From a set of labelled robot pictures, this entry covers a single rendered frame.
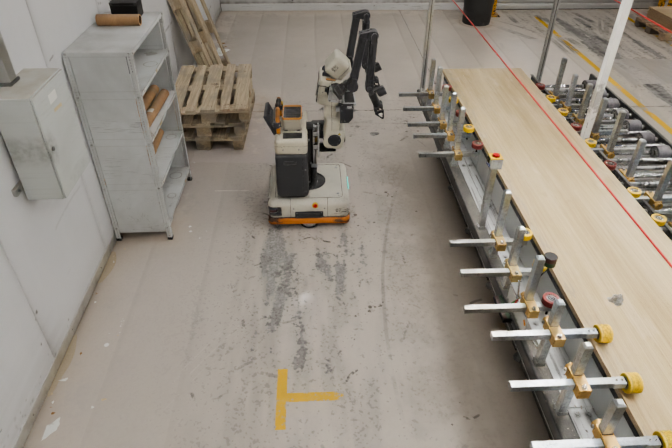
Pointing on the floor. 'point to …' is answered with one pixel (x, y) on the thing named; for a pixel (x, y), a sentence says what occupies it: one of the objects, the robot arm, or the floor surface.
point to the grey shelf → (130, 122)
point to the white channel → (612, 49)
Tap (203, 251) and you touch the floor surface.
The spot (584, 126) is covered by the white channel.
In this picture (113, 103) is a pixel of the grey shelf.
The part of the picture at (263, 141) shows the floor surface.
